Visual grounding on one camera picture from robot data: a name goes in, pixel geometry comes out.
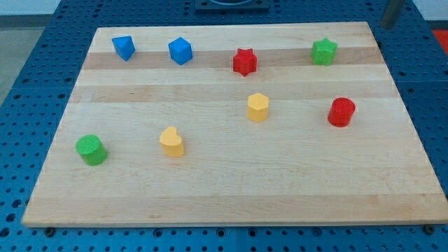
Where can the yellow heart block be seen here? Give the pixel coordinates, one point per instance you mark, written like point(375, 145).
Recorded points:
point(171, 143)

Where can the yellow hexagon block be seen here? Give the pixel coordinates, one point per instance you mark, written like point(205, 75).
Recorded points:
point(257, 107)

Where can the wooden board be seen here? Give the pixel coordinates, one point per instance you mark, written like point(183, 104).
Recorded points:
point(294, 168)

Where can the red star block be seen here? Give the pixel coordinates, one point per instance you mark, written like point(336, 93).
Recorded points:
point(245, 62)

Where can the blue cube block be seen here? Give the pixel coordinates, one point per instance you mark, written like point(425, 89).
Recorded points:
point(180, 51)

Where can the red cylinder block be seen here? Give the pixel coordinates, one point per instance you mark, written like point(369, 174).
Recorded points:
point(341, 112)

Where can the green star block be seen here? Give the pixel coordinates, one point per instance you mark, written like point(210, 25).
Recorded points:
point(323, 51)

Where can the blue triangle block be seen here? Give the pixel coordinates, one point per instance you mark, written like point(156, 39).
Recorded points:
point(124, 47)

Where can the green cylinder block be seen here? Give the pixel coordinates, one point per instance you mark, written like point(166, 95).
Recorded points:
point(91, 150)

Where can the grey metal rod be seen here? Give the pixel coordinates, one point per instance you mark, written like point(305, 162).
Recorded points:
point(391, 13)

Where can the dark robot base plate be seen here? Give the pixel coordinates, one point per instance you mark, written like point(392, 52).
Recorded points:
point(231, 5)

